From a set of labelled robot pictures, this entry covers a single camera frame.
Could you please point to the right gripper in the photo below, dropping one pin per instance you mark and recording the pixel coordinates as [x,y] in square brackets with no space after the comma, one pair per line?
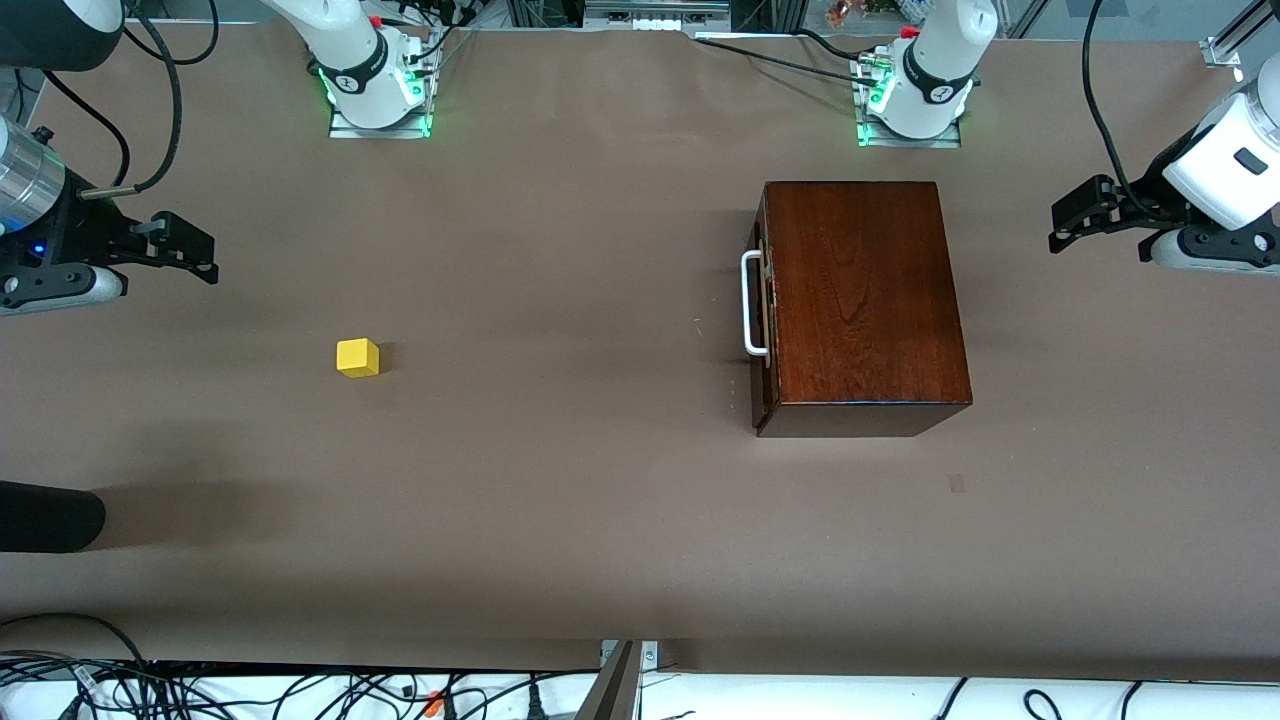
[72,237]

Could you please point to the small aluminium mounting plate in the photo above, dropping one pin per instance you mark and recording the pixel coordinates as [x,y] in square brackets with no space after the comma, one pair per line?
[650,655]

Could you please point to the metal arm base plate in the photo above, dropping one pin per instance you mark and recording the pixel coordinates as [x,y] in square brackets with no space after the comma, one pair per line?
[940,142]
[380,130]

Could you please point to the dark grey metal beam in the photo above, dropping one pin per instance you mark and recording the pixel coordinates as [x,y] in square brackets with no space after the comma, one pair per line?
[615,690]

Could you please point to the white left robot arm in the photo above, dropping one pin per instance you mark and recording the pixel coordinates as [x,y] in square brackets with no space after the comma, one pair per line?
[940,60]

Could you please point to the yellow cube block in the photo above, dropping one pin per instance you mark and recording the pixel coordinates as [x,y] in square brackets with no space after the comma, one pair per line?
[357,358]

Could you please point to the dark brown wooden cabinet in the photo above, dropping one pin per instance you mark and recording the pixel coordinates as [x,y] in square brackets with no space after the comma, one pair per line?
[870,300]

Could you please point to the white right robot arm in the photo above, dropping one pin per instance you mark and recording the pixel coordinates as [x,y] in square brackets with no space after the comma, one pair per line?
[350,40]

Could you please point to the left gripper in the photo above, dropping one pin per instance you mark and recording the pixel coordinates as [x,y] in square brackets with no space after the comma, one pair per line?
[1140,209]

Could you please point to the grey power strip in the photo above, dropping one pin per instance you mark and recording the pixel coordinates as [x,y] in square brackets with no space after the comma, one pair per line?
[655,22]

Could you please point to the black ribbed cylinder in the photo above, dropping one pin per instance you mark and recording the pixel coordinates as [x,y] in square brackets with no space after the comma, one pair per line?
[50,517]

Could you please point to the aluminium frame profile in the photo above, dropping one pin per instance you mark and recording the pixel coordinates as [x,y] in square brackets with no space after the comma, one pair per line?
[1225,50]

